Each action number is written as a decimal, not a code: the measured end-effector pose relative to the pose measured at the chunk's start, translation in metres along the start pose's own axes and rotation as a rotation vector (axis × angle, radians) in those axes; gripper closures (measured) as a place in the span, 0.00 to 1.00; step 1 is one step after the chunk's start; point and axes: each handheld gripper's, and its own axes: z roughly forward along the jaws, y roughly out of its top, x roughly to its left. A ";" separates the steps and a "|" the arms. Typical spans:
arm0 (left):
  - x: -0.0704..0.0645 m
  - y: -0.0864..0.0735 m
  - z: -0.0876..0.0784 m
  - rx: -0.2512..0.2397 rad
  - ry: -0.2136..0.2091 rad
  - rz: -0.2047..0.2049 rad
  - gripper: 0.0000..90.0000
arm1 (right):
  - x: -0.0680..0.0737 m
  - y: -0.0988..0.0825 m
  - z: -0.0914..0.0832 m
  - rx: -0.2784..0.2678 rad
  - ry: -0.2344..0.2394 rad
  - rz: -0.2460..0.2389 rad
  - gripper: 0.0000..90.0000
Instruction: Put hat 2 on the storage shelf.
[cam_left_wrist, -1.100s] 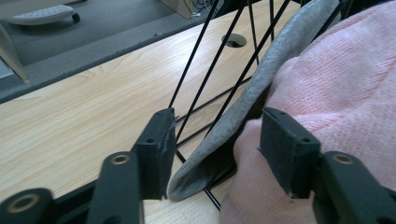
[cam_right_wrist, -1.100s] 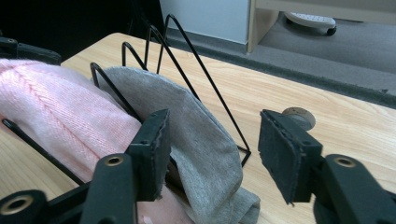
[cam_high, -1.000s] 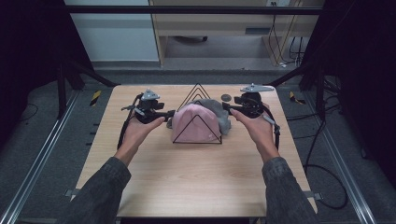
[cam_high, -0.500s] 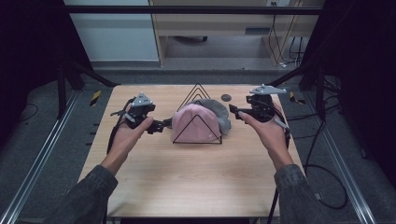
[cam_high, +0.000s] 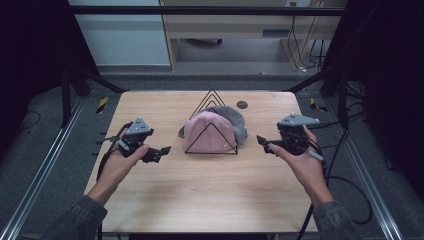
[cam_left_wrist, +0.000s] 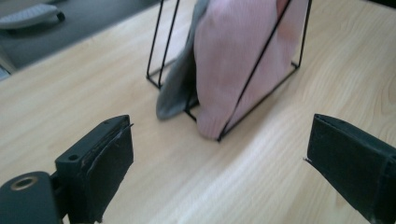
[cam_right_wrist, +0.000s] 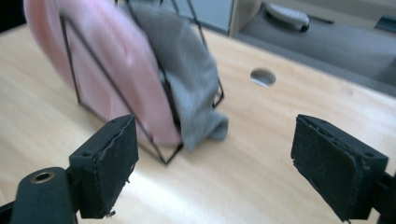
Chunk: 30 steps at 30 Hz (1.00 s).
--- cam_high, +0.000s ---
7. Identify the black metal stand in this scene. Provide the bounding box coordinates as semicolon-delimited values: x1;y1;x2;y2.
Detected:
60;64;129;130
285;64;350;132

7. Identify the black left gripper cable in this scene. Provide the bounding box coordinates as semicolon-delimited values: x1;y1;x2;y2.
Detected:
95;121;134;182

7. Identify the pink knit hat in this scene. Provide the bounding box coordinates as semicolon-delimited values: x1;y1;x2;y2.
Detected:
183;110;238;154

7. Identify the yellow black striped tape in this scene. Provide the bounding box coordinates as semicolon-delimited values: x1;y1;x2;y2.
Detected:
309;96;329;113
96;96;110;115

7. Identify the person's left hand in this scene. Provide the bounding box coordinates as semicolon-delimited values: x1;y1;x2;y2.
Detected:
87;128;150;202

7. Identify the person's right hand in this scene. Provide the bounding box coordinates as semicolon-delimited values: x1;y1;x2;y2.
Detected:
267;125;334;208

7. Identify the black wire rack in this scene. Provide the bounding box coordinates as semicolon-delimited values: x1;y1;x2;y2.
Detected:
184;88;239;156

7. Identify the aluminium floor rail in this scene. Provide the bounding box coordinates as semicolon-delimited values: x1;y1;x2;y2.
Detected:
323;96;407;240
0;96;87;240

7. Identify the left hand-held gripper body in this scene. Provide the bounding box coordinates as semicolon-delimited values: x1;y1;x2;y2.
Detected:
117;116;162;159

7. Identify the dark curtain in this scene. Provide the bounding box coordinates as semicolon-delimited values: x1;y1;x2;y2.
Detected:
322;0;424;201
0;0;101;158

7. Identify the white cabinet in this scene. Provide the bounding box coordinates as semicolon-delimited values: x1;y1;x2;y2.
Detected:
68;0;172;67

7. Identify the light wooden desk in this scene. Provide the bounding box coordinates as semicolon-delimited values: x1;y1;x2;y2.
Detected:
159;0;348;73

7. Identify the bundle of hanging cables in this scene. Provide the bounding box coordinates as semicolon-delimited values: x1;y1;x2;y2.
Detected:
285;1;327;73

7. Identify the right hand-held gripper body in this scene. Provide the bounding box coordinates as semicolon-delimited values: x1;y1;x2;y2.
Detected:
275;112;321;157

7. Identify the black horizontal frame bar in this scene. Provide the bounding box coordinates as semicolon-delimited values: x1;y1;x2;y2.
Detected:
70;5;346;17

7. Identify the grey knit hat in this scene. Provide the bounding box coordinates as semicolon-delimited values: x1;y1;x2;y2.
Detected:
178;105;249;145

